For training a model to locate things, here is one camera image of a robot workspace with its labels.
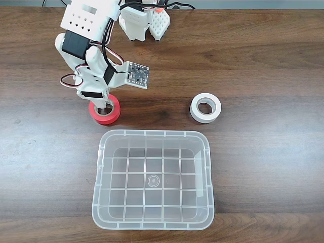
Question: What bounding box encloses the red tape roll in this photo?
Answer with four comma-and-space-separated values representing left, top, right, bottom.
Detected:
88, 94, 122, 126

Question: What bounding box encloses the clear plastic box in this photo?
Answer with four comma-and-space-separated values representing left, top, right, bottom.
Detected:
91, 129, 216, 231

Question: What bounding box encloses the white tape roll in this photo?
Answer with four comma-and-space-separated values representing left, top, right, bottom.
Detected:
189, 92, 222, 125

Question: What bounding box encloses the black camera cable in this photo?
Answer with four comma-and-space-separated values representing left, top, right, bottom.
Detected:
101, 1, 196, 76

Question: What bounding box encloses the small camera circuit board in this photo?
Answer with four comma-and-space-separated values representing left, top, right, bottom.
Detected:
125, 61, 150, 90

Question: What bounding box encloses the black cable bundle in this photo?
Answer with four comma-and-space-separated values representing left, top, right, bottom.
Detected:
42, 0, 73, 7

